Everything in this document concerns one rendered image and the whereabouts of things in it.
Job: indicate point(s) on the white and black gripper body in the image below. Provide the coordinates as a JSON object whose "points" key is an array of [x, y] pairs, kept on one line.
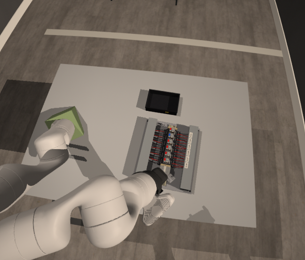
{"points": [[156, 204]]}

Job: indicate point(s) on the black parts tray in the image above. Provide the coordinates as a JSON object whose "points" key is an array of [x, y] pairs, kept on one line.
{"points": [[162, 102]]}

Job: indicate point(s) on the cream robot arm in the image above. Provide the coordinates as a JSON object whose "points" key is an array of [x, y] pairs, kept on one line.
{"points": [[109, 207]]}

